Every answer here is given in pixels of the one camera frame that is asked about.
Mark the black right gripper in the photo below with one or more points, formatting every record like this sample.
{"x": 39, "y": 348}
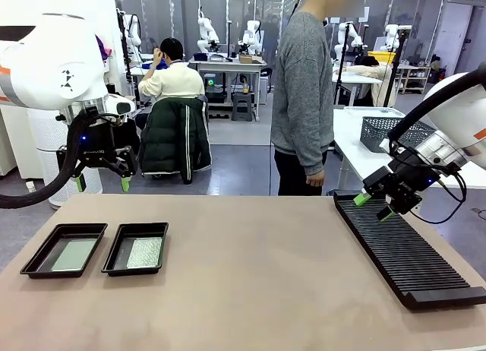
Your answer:
{"x": 412, "y": 180}

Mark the black computer monitor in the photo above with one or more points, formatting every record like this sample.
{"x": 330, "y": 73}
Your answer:
{"x": 11, "y": 32}

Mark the yellow plastic bin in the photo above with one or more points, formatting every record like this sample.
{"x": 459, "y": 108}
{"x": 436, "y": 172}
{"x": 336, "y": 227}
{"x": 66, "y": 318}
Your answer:
{"x": 381, "y": 56}

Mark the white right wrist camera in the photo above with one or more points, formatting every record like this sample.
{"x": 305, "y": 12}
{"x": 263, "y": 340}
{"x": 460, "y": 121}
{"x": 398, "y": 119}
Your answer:
{"x": 384, "y": 144}

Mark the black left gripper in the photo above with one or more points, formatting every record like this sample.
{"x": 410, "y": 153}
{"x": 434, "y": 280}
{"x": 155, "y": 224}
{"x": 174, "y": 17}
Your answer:
{"x": 96, "y": 138}

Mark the small white floor box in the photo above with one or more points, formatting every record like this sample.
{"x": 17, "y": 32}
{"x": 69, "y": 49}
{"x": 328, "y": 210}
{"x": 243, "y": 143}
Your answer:
{"x": 31, "y": 186}

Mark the small cardboard box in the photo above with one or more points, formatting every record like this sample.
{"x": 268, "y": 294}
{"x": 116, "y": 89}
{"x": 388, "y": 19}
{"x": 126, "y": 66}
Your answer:
{"x": 245, "y": 58}

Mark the dark green puffer jacket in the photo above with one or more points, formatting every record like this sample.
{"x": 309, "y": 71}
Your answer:
{"x": 167, "y": 138}

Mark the grey step stool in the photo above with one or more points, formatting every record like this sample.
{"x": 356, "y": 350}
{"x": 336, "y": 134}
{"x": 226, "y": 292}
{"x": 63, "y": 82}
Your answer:
{"x": 243, "y": 108}

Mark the person in beige resting head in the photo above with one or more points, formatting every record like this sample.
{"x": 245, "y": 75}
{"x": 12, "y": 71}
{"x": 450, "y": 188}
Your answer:
{"x": 374, "y": 73}

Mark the white lab robot arm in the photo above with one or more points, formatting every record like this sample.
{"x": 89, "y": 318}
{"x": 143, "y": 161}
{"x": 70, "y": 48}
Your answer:
{"x": 391, "y": 33}
{"x": 133, "y": 32}
{"x": 207, "y": 30}
{"x": 252, "y": 30}
{"x": 351, "y": 33}

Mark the textured glass plate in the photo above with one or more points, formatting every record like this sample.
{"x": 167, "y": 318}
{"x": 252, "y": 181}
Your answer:
{"x": 144, "y": 252}

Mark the large white table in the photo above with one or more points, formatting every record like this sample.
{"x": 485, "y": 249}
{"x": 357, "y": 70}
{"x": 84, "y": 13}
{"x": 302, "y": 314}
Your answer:
{"x": 353, "y": 149}

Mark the white cylindrical air purifier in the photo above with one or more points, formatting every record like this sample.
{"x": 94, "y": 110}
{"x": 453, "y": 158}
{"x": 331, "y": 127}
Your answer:
{"x": 45, "y": 165}

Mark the grey door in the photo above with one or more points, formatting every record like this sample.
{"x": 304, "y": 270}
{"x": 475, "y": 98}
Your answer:
{"x": 452, "y": 43}

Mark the person's right forearm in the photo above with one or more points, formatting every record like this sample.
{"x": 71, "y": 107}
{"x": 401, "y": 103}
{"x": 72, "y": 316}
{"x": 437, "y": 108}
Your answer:
{"x": 313, "y": 146}

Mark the person in grey sweater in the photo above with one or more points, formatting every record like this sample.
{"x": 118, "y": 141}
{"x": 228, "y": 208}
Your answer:
{"x": 300, "y": 81}

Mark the black slotted board rack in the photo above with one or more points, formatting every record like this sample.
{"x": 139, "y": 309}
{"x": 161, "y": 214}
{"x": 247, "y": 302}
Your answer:
{"x": 410, "y": 260}

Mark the person's right hand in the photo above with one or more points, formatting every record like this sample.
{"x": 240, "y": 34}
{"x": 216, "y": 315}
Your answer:
{"x": 315, "y": 179}

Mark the white storage shelf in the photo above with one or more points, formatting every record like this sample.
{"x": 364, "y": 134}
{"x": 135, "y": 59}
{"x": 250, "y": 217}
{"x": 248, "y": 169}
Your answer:
{"x": 415, "y": 77}

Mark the green circuit board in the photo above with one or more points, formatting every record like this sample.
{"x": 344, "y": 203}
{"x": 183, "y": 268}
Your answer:
{"x": 74, "y": 254}

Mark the purple cloth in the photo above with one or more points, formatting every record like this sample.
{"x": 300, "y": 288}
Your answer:
{"x": 103, "y": 52}

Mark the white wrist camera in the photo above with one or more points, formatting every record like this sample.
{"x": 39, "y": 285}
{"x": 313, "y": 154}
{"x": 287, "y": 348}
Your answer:
{"x": 384, "y": 144}
{"x": 121, "y": 106}

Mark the clear plastic lid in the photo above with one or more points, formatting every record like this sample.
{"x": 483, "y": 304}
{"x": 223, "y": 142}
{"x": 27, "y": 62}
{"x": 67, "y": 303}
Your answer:
{"x": 357, "y": 111}

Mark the grey plastic basket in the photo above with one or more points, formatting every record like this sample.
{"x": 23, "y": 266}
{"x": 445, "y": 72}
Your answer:
{"x": 376, "y": 132}

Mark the grey lab workbench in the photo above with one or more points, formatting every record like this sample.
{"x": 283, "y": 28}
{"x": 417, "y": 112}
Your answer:
{"x": 228, "y": 66}

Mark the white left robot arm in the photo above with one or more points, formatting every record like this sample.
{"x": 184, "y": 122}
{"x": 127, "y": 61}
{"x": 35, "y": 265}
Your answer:
{"x": 49, "y": 62}

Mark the black plastic ESD tray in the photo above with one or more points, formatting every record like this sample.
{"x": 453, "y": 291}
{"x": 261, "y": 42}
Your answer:
{"x": 117, "y": 252}
{"x": 40, "y": 254}

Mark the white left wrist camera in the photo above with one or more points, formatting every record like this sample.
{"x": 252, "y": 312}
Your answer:
{"x": 121, "y": 106}

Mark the person in cream sweater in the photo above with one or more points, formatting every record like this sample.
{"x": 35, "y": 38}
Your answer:
{"x": 174, "y": 85}

